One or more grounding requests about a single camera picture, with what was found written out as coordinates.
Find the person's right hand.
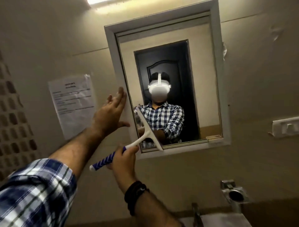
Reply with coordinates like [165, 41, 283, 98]
[106, 145, 140, 188]

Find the person's left hand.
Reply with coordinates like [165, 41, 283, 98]
[92, 87, 131, 139]

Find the white squeegee with blue handle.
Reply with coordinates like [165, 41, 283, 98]
[89, 106, 164, 171]

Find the person's right forearm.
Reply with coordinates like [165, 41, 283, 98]
[118, 180, 185, 227]

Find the person's left forearm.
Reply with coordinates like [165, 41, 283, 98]
[49, 126, 104, 179]

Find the black wristband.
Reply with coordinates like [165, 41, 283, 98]
[124, 181, 150, 216]

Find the white paper notice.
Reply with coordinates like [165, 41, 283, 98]
[48, 74, 97, 140]

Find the metal faucet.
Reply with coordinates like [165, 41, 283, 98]
[191, 202, 204, 227]

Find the ceiling light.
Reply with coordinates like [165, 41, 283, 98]
[87, 0, 113, 6]

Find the blue plaid shirt sleeve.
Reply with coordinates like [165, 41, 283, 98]
[0, 158, 78, 227]

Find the white sink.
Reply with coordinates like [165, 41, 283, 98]
[179, 212, 253, 227]

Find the white framed wall mirror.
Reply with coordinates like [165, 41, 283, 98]
[104, 0, 232, 160]

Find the chrome wall holder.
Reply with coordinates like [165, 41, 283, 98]
[220, 179, 250, 204]

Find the white wall switch plate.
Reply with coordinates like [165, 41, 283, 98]
[268, 116, 299, 138]

